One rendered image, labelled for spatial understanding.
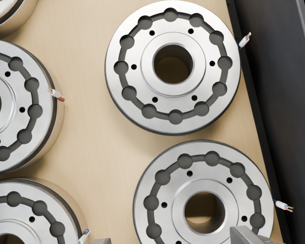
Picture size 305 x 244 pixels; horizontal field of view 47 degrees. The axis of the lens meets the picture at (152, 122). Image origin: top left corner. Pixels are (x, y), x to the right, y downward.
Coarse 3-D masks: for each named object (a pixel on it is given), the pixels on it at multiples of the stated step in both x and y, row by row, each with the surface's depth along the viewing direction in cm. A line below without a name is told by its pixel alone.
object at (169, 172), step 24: (192, 144) 25; (216, 144) 25; (168, 168) 25; (192, 168) 25; (216, 168) 25; (240, 168) 26; (144, 192) 25; (168, 192) 25; (240, 192) 25; (264, 192) 25; (144, 216) 25; (168, 216) 25; (240, 216) 25; (264, 216) 25; (144, 240) 25; (168, 240) 25
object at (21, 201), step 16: (0, 192) 25; (16, 192) 25; (32, 192) 25; (48, 192) 25; (0, 208) 25; (16, 208) 25; (32, 208) 25; (48, 208) 25; (64, 208) 25; (32, 224) 25; (48, 224) 25; (64, 224) 25; (48, 240) 25; (64, 240) 25
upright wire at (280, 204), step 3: (273, 201) 26; (276, 201) 25; (279, 201) 25; (276, 204) 25; (279, 204) 24; (282, 204) 24; (285, 204) 24; (279, 207) 25; (282, 207) 24; (285, 207) 24; (288, 207) 23; (291, 207) 23; (288, 210) 23; (291, 210) 23
